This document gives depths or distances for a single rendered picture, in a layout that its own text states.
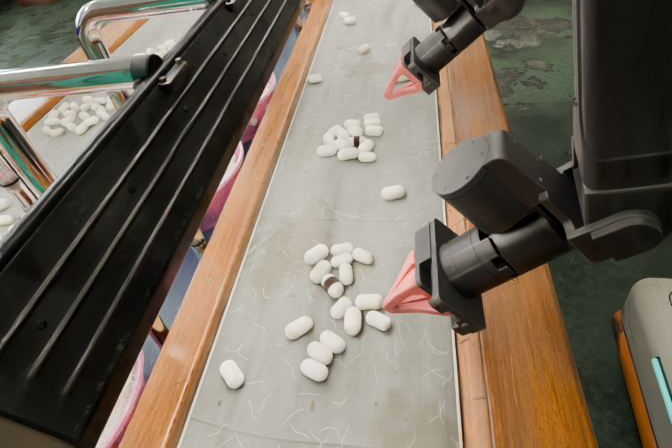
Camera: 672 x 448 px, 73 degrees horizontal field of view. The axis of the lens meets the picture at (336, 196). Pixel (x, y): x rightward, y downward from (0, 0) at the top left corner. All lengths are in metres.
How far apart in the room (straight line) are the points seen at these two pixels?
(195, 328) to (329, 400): 0.19
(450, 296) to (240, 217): 0.40
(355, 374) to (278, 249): 0.23
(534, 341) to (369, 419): 0.20
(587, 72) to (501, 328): 0.33
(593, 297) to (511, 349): 1.06
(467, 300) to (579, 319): 1.10
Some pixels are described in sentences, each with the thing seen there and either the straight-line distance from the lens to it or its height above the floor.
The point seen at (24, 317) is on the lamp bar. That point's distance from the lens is 0.23.
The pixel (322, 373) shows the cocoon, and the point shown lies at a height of 0.76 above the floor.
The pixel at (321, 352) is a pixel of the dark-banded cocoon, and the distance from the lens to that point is 0.56.
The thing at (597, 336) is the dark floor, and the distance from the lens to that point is 1.51.
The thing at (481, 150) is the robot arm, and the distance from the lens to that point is 0.37.
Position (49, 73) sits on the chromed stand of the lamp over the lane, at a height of 1.12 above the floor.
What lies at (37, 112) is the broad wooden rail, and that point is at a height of 0.76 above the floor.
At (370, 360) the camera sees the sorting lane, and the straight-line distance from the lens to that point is 0.56.
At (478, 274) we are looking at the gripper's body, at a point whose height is 0.90.
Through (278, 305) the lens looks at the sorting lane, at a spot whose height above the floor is 0.74.
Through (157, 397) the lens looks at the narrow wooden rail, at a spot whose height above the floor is 0.76.
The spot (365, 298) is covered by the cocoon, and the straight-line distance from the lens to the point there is 0.59.
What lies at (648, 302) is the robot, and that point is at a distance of 1.28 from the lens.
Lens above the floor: 1.24
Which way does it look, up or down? 41 degrees down
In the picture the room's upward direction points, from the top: 12 degrees counter-clockwise
